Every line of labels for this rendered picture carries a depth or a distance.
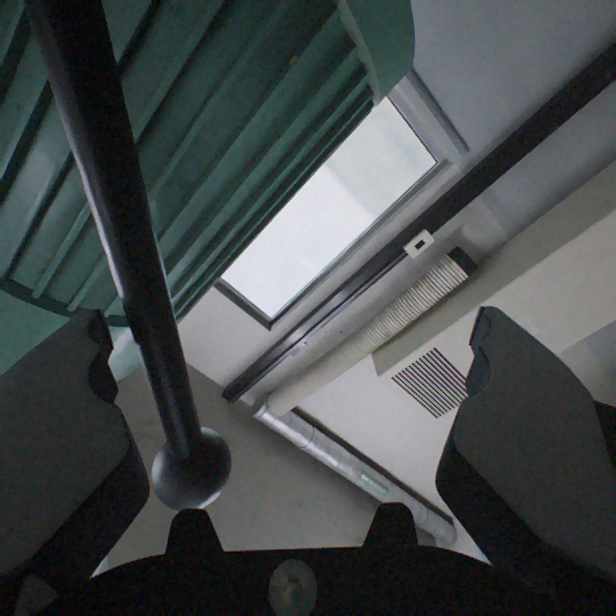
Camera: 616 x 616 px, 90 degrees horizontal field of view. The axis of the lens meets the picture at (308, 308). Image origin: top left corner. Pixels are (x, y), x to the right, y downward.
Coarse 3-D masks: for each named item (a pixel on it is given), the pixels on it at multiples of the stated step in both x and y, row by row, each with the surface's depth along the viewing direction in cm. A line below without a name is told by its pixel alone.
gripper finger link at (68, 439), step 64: (0, 384) 7; (64, 384) 7; (0, 448) 6; (64, 448) 6; (128, 448) 6; (0, 512) 5; (64, 512) 5; (128, 512) 6; (0, 576) 4; (64, 576) 5
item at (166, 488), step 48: (48, 0) 6; (96, 0) 6; (48, 48) 6; (96, 48) 6; (96, 96) 7; (96, 144) 7; (96, 192) 8; (144, 192) 8; (144, 240) 8; (144, 288) 9; (144, 336) 10; (192, 432) 13; (192, 480) 13
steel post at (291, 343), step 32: (608, 64) 117; (576, 96) 122; (544, 128) 127; (512, 160) 133; (448, 192) 143; (480, 192) 139; (416, 224) 146; (384, 256) 154; (352, 288) 162; (320, 320) 172; (288, 352) 180
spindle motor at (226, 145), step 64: (0, 0) 11; (128, 0) 10; (192, 0) 11; (256, 0) 11; (320, 0) 11; (384, 0) 12; (0, 64) 11; (128, 64) 11; (192, 64) 12; (256, 64) 12; (320, 64) 13; (384, 64) 14; (0, 128) 12; (192, 128) 12; (256, 128) 14; (320, 128) 15; (0, 192) 13; (64, 192) 13; (192, 192) 15; (256, 192) 17; (0, 256) 15; (64, 256) 15; (192, 256) 18; (0, 320) 16; (64, 320) 17
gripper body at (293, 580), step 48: (192, 528) 4; (384, 528) 5; (96, 576) 4; (144, 576) 4; (192, 576) 4; (240, 576) 4; (288, 576) 4; (336, 576) 4; (384, 576) 4; (432, 576) 4; (480, 576) 4
